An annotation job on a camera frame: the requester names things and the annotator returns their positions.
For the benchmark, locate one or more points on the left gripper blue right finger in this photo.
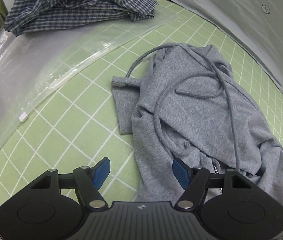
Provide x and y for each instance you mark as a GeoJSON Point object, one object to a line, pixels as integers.
{"type": "Point", "coordinates": [182, 172]}

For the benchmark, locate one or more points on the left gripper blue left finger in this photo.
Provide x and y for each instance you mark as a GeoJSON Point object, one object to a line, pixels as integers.
{"type": "Point", "coordinates": [99, 172]}

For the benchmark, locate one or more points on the grey zip hoodie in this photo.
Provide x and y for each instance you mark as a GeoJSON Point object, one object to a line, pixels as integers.
{"type": "Point", "coordinates": [188, 105]}

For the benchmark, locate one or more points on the clear plastic zipper bag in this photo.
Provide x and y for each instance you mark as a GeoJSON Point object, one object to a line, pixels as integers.
{"type": "Point", "coordinates": [34, 65]}

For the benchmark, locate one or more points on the green grid cutting mat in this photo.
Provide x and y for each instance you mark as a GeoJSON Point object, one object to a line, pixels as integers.
{"type": "Point", "coordinates": [77, 123]}

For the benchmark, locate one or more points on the blue plaid shirt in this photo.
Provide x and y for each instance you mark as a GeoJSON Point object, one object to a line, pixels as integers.
{"type": "Point", "coordinates": [29, 16]}

